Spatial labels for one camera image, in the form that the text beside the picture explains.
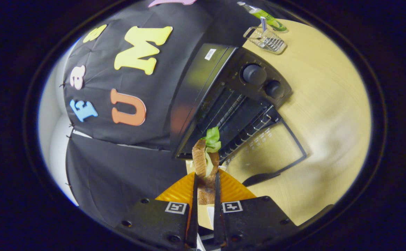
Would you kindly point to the black backdrop cloth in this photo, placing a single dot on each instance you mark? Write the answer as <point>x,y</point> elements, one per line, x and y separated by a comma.
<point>126,160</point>

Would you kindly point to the green label plastic bottle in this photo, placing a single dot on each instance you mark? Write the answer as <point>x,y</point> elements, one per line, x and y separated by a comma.
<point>265,15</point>

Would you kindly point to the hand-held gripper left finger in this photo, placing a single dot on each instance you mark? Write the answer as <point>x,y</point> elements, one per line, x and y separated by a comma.
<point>154,223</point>

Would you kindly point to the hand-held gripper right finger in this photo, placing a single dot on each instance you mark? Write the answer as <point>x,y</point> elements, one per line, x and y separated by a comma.
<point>255,219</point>

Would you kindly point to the lettuce sandwich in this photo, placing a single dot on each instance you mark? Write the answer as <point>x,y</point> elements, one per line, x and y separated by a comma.
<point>200,157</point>

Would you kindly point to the striped stick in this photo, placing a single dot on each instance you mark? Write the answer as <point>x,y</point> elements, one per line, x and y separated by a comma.
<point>263,24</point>

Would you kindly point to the black toaster oven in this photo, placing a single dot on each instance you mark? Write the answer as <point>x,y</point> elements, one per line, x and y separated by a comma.
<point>223,76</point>

